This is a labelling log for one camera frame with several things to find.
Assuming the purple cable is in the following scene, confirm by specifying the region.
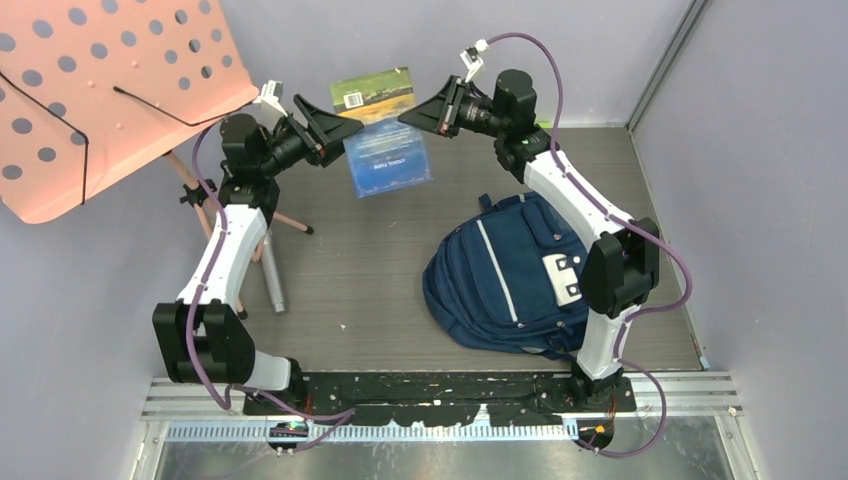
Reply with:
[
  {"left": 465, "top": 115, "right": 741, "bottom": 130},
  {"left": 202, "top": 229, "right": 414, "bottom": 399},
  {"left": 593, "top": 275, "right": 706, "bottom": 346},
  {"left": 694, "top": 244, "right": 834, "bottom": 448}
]
[
  {"left": 184, "top": 125, "right": 359, "bottom": 452},
  {"left": 473, "top": 33, "right": 695, "bottom": 460}
]

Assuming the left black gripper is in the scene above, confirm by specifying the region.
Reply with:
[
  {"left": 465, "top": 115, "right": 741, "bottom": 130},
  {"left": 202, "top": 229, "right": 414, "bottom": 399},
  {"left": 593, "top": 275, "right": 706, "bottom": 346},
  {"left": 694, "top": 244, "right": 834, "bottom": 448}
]
[{"left": 259, "top": 97, "right": 364, "bottom": 178}]

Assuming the aluminium frame rail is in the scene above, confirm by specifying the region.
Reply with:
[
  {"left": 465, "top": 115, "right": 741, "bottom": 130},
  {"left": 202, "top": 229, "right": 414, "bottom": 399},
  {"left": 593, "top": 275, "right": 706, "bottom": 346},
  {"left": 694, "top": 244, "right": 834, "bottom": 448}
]
[{"left": 142, "top": 371, "right": 740, "bottom": 443}]

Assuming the blue Animal Farm book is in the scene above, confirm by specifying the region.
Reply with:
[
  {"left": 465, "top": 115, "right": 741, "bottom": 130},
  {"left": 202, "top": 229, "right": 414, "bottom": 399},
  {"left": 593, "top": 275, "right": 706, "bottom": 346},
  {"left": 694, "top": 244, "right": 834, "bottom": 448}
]
[{"left": 329, "top": 66, "right": 433, "bottom": 198}]

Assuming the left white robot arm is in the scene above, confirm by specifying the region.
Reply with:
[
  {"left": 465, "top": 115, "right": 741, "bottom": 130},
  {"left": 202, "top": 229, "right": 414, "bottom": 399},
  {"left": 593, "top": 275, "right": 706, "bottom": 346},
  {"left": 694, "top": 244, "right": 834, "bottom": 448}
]
[{"left": 152, "top": 93, "right": 364, "bottom": 414}]

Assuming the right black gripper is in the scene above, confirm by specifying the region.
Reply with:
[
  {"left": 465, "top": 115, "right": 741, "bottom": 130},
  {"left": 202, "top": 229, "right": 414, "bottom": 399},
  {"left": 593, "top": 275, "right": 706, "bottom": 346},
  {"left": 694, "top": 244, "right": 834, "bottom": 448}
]
[{"left": 400, "top": 76, "right": 508, "bottom": 139}]

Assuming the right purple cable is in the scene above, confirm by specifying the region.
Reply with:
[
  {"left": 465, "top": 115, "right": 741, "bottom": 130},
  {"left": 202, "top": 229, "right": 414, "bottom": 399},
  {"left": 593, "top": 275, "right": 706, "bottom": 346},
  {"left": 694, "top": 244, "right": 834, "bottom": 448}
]
[{"left": 473, "top": 33, "right": 695, "bottom": 460}]

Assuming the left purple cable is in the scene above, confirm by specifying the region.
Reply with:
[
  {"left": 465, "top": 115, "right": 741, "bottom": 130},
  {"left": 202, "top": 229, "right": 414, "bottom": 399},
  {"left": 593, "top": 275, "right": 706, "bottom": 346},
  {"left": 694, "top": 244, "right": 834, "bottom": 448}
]
[{"left": 184, "top": 125, "right": 359, "bottom": 452}]

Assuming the navy blue student backpack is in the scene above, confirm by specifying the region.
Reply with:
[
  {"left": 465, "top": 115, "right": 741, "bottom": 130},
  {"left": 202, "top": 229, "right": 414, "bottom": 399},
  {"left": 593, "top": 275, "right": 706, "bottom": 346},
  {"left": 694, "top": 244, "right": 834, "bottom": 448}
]
[{"left": 422, "top": 192, "right": 589, "bottom": 360}]

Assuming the pink perforated music stand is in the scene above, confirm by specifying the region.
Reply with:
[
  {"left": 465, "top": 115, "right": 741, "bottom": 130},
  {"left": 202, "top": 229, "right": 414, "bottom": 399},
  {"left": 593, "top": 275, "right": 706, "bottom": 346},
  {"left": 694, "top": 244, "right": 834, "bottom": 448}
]
[{"left": 0, "top": 0, "right": 314, "bottom": 319}]

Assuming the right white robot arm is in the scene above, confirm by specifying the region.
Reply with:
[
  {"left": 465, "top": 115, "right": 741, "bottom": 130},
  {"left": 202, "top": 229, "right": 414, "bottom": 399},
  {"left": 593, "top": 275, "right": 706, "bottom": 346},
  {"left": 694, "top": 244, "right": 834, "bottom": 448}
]
[{"left": 398, "top": 38, "right": 664, "bottom": 411}]

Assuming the black mounting base plate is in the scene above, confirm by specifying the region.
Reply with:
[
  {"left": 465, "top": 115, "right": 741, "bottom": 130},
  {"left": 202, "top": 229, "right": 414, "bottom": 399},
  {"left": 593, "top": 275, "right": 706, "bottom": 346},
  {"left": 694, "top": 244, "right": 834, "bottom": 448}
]
[{"left": 243, "top": 371, "right": 636, "bottom": 427}]

